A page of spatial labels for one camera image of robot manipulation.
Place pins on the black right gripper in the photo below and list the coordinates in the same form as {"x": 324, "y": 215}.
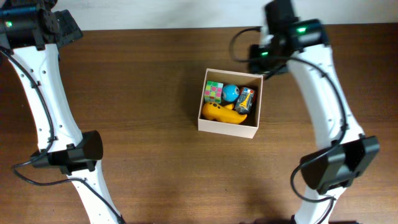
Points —
{"x": 255, "y": 69}

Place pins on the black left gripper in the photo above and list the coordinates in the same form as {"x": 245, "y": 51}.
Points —
{"x": 70, "y": 30}

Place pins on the blue toy ball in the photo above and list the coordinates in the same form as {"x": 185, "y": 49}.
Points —
{"x": 230, "y": 93}

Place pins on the multicoloured puzzle cube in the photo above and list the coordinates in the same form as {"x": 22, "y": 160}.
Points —
{"x": 213, "y": 91}

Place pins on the orange rubber toy figure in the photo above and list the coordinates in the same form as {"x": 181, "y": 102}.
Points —
{"x": 225, "y": 114}

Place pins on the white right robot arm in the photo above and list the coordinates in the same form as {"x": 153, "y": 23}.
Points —
{"x": 344, "y": 151}

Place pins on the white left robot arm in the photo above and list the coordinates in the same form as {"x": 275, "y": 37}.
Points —
{"x": 31, "y": 35}

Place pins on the pink cardboard box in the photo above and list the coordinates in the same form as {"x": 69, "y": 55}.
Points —
{"x": 248, "y": 127}

